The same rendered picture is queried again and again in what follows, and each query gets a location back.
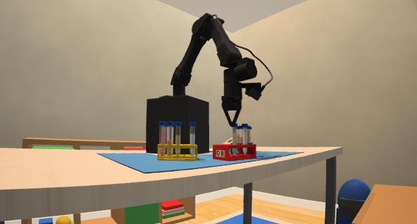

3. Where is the red rack with round wells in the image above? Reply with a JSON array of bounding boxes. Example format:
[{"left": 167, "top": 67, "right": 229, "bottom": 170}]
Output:
[{"left": 213, "top": 144, "right": 256, "bottom": 161}]

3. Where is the light blue mat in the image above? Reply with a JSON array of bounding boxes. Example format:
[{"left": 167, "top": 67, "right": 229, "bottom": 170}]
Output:
[{"left": 97, "top": 151, "right": 301, "bottom": 174}]

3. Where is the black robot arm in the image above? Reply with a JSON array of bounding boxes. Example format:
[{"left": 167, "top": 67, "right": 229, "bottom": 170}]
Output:
[{"left": 162, "top": 13, "right": 262, "bottom": 100}]

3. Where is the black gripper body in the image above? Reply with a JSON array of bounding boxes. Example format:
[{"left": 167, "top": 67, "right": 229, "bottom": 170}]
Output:
[{"left": 222, "top": 82, "right": 242, "bottom": 104}]

